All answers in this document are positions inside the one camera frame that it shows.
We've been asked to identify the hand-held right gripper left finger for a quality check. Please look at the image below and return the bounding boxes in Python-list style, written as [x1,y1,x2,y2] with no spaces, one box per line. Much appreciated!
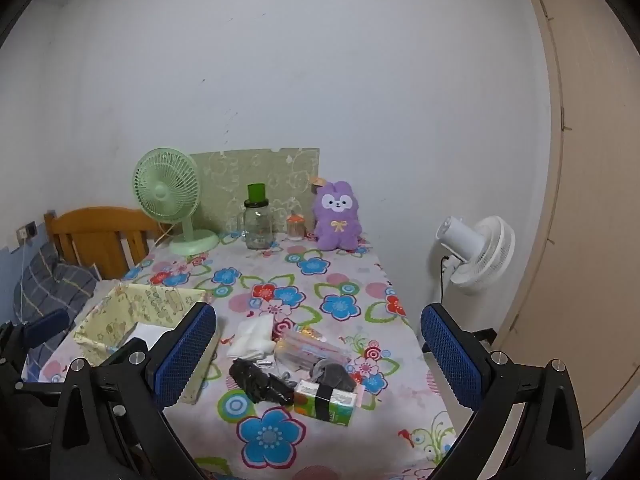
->
[50,301,218,480]

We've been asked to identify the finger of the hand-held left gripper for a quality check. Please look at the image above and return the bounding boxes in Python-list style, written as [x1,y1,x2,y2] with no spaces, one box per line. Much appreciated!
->
[22,308,71,350]

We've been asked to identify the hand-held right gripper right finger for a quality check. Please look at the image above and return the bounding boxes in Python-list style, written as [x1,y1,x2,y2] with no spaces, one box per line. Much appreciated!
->
[420,302,587,480]

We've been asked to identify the yellow fabric storage box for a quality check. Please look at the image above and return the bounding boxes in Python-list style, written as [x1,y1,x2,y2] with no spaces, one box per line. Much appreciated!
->
[74,282,221,406]

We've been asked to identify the black plastic bag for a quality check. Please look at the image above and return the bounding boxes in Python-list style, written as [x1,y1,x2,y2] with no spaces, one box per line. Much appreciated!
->
[229,357,296,407]

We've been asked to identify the grey knit cloth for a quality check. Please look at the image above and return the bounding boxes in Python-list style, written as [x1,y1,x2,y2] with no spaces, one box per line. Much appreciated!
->
[310,360,358,391]

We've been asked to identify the green tissue pack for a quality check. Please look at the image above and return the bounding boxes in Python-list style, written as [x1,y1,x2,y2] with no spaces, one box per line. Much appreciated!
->
[292,379,358,428]

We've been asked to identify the blue plaid pillow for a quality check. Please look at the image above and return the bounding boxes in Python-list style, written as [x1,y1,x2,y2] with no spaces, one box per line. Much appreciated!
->
[15,240,98,321]

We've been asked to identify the white cloth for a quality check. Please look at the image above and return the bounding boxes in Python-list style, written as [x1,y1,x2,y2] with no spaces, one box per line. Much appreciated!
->
[227,314,276,359]

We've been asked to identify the white fan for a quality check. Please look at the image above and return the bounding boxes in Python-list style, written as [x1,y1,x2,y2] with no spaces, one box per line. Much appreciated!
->
[435,215,516,296]

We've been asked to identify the wooden bed headboard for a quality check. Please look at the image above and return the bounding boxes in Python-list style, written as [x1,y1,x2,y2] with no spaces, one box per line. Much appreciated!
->
[44,206,166,281]

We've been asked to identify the clear plastic pouch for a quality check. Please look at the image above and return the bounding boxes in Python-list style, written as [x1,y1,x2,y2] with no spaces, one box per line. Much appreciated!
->
[274,329,353,376]

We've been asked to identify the floral tablecloth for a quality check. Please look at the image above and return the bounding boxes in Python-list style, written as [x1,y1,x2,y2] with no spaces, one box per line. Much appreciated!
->
[30,232,461,480]

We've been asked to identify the glass jar with green lid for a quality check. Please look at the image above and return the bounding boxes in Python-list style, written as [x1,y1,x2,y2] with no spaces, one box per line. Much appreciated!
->
[235,183,274,251]

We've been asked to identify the green desk fan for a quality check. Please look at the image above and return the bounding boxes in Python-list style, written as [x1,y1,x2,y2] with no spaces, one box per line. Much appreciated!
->
[132,147,219,257]

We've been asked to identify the purple plush toy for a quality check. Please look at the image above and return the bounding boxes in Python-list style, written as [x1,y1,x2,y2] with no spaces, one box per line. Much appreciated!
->
[312,180,368,252]

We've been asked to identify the green patterned board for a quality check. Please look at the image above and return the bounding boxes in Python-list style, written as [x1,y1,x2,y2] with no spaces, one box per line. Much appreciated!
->
[190,148,321,235]

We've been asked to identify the beige door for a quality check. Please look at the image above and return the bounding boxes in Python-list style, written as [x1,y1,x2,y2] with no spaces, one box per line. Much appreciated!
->
[522,0,640,436]

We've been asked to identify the thin white cable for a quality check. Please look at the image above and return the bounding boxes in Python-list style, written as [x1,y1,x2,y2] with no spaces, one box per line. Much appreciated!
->
[19,240,32,322]

